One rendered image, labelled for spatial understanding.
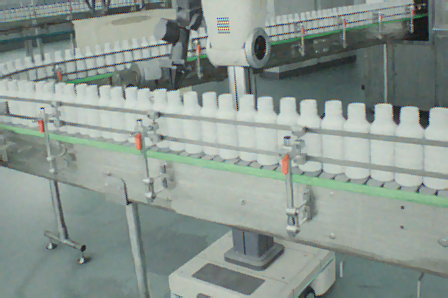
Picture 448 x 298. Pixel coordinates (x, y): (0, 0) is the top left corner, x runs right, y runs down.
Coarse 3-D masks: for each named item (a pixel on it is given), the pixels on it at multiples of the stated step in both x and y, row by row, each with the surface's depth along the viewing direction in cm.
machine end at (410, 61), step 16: (416, 0) 491; (432, 0) 440; (432, 16) 443; (432, 32) 445; (368, 48) 511; (400, 48) 480; (416, 48) 466; (432, 48) 452; (368, 64) 515; (400, 64) 484; (416, 64) 469; (432, 64) 455; (368, 80) 520; (400, 80) 488; (416, 80) 473; (432, 80) 459; (368, 96) 524; (400, 96) 491; (416, 96) 477; (432, 96) 462
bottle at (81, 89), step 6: (84, 84) 172; (78, 90) 169; (84, 90) 169; (78, 96) 169; (84, 96) 169; (78, 102) 169; (78, 108) 169; (84, 108) 169; (78, 114) 170; (84, 114) 169; (78, 120) 171; (84, 120) 170; (84, 132) 171
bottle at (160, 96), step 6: (156, 90) 150; (162, 90) 150; (156, 96) 148; (162, 96) 148; (156, 102) 148; (162, 102) 148; (156, 108) 148; (162, 108) 147; (156, 120) 149; (162, 120) 148; (162, 126) 149; (162, 132) 149; (156, 144) 151; (162, 144) 150
